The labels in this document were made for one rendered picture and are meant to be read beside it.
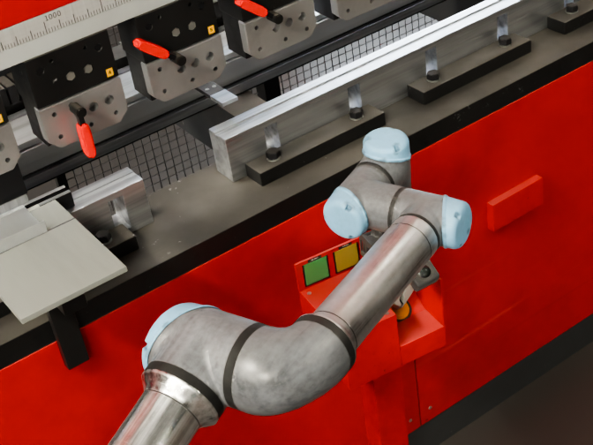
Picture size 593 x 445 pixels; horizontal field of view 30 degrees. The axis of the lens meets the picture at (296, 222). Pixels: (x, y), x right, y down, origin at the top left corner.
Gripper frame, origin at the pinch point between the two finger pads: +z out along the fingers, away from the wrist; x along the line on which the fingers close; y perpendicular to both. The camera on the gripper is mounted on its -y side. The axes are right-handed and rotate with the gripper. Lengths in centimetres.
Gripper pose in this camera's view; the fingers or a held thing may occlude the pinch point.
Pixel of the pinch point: (401, 305)
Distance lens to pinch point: 197.7
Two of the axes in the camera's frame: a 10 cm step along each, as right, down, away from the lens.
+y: -4.7, -5.3, 7.1
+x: -8.8, 3.7, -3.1
